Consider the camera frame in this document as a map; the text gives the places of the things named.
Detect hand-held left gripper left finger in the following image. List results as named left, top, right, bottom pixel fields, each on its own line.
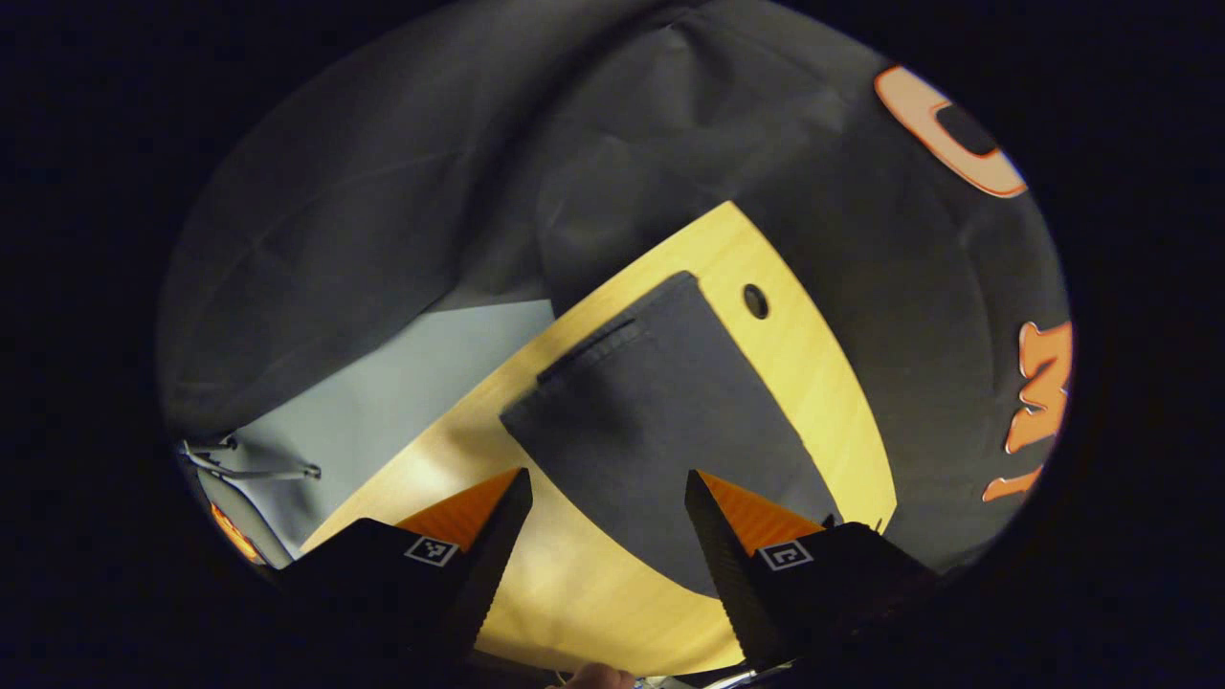
left=276, top=467, right=535, bottom=661

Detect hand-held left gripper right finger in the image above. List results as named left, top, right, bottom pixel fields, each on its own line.
left=683, top=469, right=944, bottom=671

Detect crumpled orange cloth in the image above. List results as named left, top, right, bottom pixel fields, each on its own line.
left=211, top=502, right=269, bottom=566

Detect dark grey jeans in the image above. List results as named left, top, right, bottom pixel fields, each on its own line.
left=500, top=271, right=843, bottom=599

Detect black backdrop cloth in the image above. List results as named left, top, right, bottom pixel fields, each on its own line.
left=158, top=0, right=1073, bottom=577

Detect grey office chair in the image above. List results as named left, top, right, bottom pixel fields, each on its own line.
left=177, top=433, right=323, bottom=572

